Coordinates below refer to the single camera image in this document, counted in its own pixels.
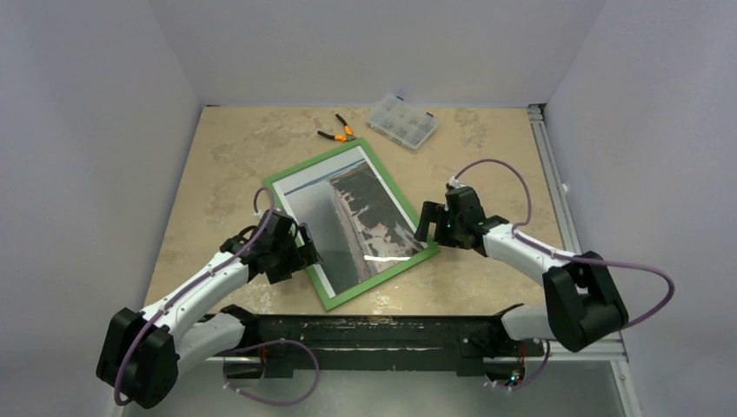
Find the green wooden picture frame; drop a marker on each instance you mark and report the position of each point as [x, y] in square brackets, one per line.
[299, 172]

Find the glossy photo print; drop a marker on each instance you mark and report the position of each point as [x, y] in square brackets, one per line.
[357, 219]

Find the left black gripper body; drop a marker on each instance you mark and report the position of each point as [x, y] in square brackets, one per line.
[282, 263]

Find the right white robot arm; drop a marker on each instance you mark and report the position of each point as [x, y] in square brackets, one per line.
[582, 303]

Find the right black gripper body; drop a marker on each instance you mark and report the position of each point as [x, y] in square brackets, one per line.
[436, 221]

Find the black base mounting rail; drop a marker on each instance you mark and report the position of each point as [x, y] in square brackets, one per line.
[466, 345]

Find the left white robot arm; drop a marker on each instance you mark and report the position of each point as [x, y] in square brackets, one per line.
[145, 351]

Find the aluminium extrusion frame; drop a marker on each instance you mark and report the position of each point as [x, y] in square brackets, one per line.
[341, 218]

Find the clear plastic organizer box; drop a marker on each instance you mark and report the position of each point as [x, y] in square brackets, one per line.
[405, 124]

